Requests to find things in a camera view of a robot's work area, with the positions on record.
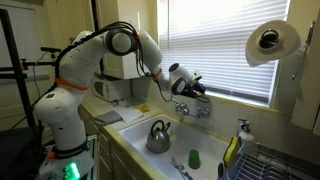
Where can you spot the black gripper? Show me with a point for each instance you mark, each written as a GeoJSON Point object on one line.
{"type": "Point", "coordinates": [192, 89]}

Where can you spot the white slatted window blinds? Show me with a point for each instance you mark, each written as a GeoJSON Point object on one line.
{"type": "Point", "coordinates": [226, 43]}

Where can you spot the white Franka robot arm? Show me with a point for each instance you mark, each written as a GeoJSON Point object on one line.
{"type": "Point", "coordinates": [66, 110]}

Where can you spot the thin blinds tilt wand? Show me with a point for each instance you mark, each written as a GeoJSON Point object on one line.
{"type": "Point", "coordinates": [168, 23]}

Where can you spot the white kitchen sink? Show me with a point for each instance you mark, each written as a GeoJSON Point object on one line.
{"type": "Point", "coordinates": [186, 136]}

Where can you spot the small yellow object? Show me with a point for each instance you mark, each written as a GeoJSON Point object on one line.
{"type": "Point", "coordinates": [144, 108]}

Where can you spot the white soap pump bottle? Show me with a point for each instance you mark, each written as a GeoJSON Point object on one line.
{"type": "Point", "coordinates": [245, 136]}

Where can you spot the yellow green scrub sponge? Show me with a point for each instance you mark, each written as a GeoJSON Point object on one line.
{"type": "Point", "coordinates": [231, 151]}

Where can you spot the black item in sink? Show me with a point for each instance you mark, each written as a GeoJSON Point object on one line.
{"type": "Point", "coordinates": [158, 141]}

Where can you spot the green plastic cup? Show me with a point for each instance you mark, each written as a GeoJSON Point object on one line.
{"type": "Point", "coordinates": [194, 160]}

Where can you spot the white cabinet door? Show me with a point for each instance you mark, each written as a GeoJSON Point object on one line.
{"type": "Point", "coordinates": [130, 63]}

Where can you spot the white paper sheet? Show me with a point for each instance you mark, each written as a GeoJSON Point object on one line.
{"type": "Point", "coordinates": [128, 114]}

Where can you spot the white paper towel roll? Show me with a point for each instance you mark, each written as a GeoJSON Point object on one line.
{"type": "Point", "coordinates": [283, 46]}

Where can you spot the white microwave oven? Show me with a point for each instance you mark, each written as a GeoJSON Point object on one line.
{"type": "Point", "coordinates": [110, 88]}

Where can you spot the blue dish rack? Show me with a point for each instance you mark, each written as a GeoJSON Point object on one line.
{"type": "Point", "coordinates": [266, 163]}

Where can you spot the grey folded cloth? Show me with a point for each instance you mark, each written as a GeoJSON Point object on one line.
{"type": "Point", "coordinates": [108, 117]}

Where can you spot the metal paper towel holder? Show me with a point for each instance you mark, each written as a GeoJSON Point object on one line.
{"type": "Point", "coordinates": [301, 56]}

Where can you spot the cream base cabinet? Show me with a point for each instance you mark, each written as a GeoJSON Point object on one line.
{"type": "Point", "coordinates": [106, 156]}

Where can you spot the small white window blind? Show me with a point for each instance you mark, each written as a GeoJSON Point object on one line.
{"type": "Point", "coordinates": [23, 36]}

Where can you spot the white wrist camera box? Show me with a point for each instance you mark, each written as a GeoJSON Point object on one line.
{"type": "Point", "coordinates": [196, 75]}

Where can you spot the chrome wall faucet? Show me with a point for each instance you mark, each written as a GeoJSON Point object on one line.
{"type": "Point", "coordinates": [181, 108]}

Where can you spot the cream wall cabinet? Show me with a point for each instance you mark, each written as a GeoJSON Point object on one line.
{"type": "Point", "coordinates": [308, 100]}

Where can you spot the dark wall ornament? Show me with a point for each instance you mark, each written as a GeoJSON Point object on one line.
{"type": "Point", "coordinates": [73, 40]}

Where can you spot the black camera stand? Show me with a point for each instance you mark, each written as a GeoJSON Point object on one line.
{"type": "Point", "coordinates": [18, 76]}

